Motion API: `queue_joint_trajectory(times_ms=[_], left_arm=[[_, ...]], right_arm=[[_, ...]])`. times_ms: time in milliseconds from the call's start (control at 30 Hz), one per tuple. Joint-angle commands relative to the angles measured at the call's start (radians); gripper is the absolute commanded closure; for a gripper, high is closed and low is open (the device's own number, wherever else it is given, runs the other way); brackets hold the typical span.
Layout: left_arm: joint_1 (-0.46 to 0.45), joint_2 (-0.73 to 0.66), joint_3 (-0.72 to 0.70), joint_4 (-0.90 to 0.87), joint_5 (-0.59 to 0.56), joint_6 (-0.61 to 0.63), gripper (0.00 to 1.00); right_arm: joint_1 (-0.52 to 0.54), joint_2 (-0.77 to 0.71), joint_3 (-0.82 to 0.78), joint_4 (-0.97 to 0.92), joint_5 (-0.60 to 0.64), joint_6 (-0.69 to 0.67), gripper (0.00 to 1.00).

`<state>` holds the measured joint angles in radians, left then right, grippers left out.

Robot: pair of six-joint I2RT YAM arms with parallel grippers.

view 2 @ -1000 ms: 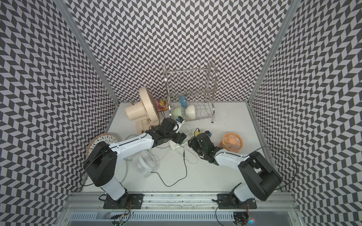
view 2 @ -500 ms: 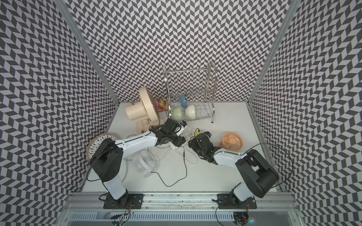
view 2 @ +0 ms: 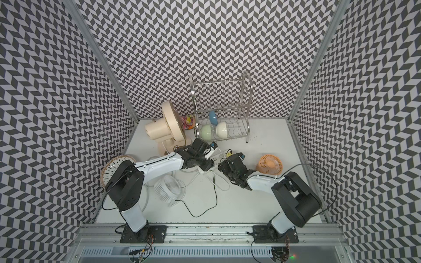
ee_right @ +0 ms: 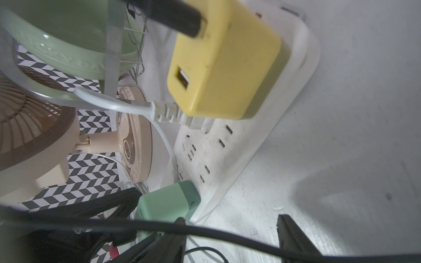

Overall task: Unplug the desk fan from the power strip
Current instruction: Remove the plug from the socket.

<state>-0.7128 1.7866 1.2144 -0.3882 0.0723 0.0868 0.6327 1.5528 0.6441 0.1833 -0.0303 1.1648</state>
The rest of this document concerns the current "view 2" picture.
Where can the white small fan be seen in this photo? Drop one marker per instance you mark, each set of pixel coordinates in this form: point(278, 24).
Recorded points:
point(169, 190)

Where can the white power strip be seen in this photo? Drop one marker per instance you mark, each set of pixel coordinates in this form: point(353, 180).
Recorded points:
point(218, 156)

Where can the patterned woven basket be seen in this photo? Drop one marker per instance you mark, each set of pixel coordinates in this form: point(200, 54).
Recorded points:
point(111, 167)

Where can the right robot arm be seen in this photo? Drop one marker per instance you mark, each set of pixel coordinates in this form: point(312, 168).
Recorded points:
point(298, 202)

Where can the orange small fan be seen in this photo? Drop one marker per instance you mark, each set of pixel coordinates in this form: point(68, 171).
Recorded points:
point(270, 164)

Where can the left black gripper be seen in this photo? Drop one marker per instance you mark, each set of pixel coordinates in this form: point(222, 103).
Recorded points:
point(208, 166)

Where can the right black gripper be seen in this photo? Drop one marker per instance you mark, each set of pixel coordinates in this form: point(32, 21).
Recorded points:
point(223, 167)

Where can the metal dish rack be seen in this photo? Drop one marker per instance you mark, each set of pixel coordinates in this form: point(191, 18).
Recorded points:
point(231, 100)

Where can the beige desk fan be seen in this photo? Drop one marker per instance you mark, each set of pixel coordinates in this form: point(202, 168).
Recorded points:
point(168, 131)

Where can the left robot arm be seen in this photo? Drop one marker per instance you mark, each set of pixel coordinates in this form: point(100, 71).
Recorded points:
point(125, 186)

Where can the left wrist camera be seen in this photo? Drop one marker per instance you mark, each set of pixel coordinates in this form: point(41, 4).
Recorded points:
point(212, 148)

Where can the white bowl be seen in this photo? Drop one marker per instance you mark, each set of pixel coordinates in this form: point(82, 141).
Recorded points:
point(222, 130)

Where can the blue cup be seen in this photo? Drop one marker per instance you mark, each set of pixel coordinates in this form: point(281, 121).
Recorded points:
point(213, 118)

